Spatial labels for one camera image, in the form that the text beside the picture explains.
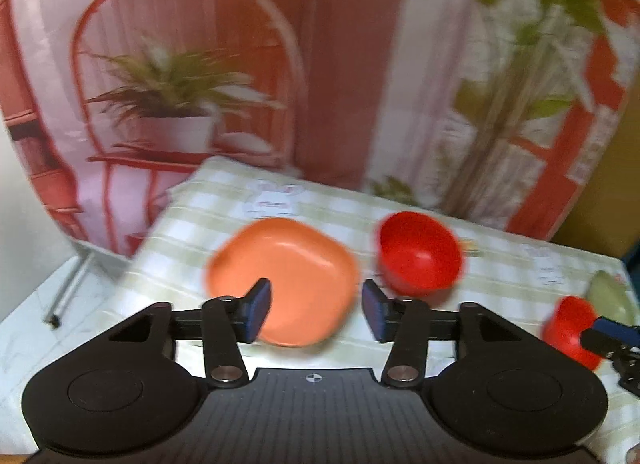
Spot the metal backdrop stand leg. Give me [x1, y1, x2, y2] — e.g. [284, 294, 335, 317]
[44, 251, 91, 329]

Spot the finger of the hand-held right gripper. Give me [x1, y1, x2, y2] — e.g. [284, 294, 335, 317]
[618, 358, 640, 393]
[579, 315, 640, 361]

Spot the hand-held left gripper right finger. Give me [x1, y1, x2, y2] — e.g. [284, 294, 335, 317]
[361, 279, 523, 389]

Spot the green square plate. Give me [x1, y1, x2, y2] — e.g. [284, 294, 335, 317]
[586, 270, 638, 327]

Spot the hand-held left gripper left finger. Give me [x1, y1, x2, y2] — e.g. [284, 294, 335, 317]
[107, 278, 273, 389]

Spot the red bowl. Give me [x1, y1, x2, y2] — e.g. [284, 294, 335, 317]
[542, 295, 603, 371]
[375, 211, 466, 297]

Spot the orange square plate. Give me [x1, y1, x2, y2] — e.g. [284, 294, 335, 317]
[206, 217, 362, 349]

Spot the green checked rabbit tablecloth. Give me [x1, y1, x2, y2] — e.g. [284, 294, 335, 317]
[95, 156, 640, 464]

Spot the printed backdrop cloth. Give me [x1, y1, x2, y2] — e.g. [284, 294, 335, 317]
[0, 0, 633, 259]

